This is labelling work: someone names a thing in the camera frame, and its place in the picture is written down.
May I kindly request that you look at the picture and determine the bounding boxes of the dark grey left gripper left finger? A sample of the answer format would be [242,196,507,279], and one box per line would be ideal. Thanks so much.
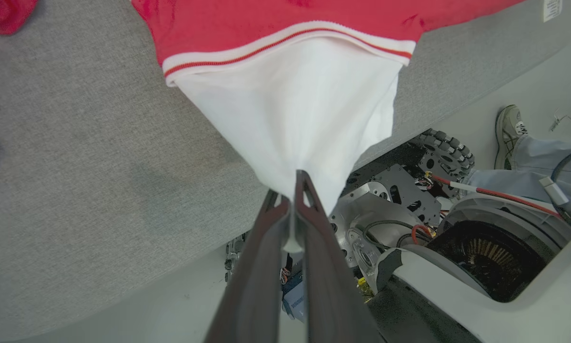
[204,190,293,343]

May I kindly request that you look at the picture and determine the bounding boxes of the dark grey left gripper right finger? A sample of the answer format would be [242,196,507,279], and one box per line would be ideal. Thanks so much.
[295,170,386,343]

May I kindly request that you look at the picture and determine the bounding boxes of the red basketball jersey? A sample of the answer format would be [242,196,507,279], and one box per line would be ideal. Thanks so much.
[132,0,526,253]

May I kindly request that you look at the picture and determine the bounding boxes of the red basketball shorts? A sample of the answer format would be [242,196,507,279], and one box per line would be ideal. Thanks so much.
[0,0,39,35]

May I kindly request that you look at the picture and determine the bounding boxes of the black roller omni wheel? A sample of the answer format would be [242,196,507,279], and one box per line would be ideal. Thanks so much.
[411,129,476,191]

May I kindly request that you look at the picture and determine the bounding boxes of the white robot torso shell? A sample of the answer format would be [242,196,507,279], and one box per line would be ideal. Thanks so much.
[369,193,571,343]

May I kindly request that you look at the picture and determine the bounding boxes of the grey white sneaker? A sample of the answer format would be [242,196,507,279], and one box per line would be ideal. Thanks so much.
[494,105,529,171]

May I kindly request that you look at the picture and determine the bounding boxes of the blue jeans leg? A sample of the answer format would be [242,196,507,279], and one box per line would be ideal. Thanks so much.
[466,135,571,210]

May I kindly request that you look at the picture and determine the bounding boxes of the white plug connector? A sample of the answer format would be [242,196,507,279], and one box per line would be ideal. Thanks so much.
[539,176,570,206]

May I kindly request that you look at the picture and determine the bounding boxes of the white printed fabric tag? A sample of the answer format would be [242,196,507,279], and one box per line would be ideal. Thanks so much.
[544,0,563,22]

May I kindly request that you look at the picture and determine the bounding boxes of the red insulated cable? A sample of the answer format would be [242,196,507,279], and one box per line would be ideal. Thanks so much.
[411,174,561,239]

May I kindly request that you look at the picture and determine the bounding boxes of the thick black looped cable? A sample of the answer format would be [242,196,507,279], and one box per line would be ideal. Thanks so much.
[550,147,571,237]

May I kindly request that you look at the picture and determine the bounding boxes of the small wire scrap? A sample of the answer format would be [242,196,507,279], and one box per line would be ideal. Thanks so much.
[549,112,571,132]

